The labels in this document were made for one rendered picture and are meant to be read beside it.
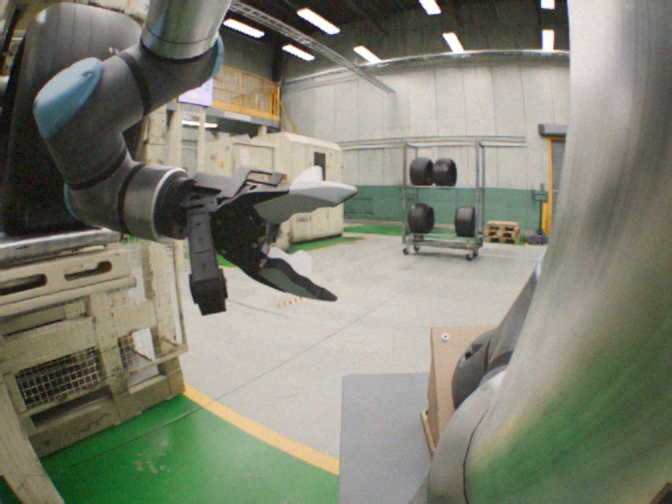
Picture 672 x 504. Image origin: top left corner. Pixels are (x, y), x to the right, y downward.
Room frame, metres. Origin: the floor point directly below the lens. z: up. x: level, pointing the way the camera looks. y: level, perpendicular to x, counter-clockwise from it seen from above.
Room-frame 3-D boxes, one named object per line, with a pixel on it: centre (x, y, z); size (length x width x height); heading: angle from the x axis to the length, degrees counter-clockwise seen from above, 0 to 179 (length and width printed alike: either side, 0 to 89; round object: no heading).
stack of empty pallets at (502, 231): (7.95, -4.19, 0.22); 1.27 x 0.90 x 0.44; 148
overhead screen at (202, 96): (4.48, 1.97, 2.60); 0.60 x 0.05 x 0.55; 148
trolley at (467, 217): (5.66, -1.81, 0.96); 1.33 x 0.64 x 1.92; 56
